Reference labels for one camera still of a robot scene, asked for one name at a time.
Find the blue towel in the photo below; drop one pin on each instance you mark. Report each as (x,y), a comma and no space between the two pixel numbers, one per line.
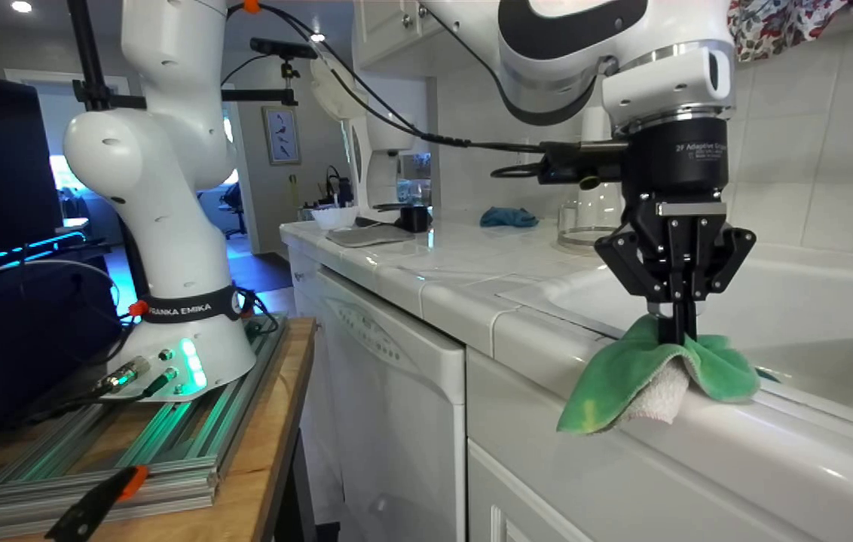
(514,218)

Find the white upper cabinet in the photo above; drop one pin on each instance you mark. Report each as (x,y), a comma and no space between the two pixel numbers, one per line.
(392,36)

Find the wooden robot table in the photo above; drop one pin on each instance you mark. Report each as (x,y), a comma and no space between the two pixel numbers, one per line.
(216,467)

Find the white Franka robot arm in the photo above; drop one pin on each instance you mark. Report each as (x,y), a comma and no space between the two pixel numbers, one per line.
(659,70)

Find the white dishwasher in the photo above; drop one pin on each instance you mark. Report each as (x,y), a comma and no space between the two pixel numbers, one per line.
(383,423)

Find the glass coffee carafe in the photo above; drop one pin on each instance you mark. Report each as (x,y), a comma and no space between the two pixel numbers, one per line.
(591,215)

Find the white coffee maker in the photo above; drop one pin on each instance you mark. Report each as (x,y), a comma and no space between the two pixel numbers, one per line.
(374,137)

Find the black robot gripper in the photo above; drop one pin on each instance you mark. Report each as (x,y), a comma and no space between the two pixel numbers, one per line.
(673,238)

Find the small white bowl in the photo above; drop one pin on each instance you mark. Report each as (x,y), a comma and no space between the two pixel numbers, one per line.
(336,218)

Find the green towel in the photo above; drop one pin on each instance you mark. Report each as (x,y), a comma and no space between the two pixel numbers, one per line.
(640,373)

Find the black camera stand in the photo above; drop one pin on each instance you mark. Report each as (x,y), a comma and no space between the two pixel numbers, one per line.
(94,94)

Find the orange handled tool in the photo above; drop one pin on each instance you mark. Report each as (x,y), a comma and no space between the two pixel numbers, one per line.
(89,513)

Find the white lower cabinets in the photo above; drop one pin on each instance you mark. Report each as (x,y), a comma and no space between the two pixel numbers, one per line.
(772,471)

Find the white farmhouse sink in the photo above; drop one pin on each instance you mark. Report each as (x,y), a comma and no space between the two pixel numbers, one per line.
(790,324)

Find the floral window curtain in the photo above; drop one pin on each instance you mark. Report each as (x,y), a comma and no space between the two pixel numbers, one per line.
(764,29)

